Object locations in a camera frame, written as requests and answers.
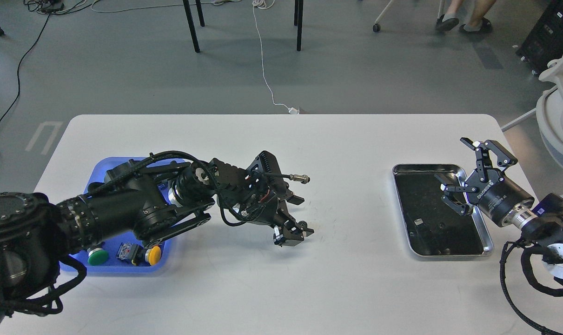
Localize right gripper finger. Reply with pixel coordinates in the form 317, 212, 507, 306
434, 174, 475, 215
460, 137, 518, 174

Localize white office chair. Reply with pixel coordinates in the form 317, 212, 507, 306
501, 58, 563, 208

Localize white chair caster leg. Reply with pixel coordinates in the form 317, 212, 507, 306
372, 0, 444, 33

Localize black table leg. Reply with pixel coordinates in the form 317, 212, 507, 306
293, 0, 304, 52
183, 0, 205, 53

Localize black table leg right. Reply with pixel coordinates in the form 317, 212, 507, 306
293, 0, 304, 52

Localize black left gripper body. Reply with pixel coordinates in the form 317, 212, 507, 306
236, 184, 293, 228

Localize person legs in jeans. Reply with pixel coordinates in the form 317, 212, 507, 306
435, 0, 496, 34

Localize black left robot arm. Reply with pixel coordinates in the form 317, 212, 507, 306
0, 151, 314, 323

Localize black floor cable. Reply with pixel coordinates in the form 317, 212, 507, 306
0, 9, 54, 176

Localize white floor cable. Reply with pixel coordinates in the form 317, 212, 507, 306
252, 0, 300, 115

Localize metal tray with black mat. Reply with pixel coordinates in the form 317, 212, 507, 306
392, 163, 494, 261

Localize black table leg left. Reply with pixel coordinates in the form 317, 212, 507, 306
183, 0, 205, 53

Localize black equipment case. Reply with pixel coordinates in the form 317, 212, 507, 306
517, 0, 563, 75

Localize blue switch block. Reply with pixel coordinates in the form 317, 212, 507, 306
116, 242, 141, 263

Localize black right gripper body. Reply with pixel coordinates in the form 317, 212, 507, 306
465, 169, 536, 227

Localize green push button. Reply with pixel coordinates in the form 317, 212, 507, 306
86, 247, 109, 266

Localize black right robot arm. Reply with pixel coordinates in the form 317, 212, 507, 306
436, 137, 563, 335

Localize yellow push button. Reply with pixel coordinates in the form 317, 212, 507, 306
143, 245, 162, 266

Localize blue plastic tray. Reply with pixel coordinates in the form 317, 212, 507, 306
73, 156, 178, 276

